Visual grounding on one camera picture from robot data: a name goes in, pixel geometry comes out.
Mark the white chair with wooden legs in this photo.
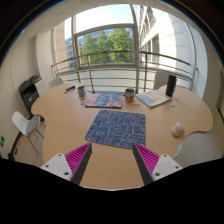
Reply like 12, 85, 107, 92
11, 110, 46, 155

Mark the white cover magazine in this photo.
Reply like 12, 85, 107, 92
135, 89, 173, 110

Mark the black cylindrical speaker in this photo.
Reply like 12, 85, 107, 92
165, 74, 177, 98

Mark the black office printer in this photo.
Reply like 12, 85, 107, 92
18, 74, 44, 116

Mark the blue patterned mouse pad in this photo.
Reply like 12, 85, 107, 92
85, 109, 147, 150

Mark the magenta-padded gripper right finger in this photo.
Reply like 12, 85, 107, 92
132, 142, 184, 186

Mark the red cover magazine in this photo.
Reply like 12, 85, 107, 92
84, 92, 125, 110

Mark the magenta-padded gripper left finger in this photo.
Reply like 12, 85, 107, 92
40, 142, 93, 186

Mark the metal balcony railing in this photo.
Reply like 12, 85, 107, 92
50, 49, 199, 94

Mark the mug with small plant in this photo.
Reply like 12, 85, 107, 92
124, 87, 136, 103

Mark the pale pink computer mouse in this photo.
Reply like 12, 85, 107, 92
171, 121, 185, 138

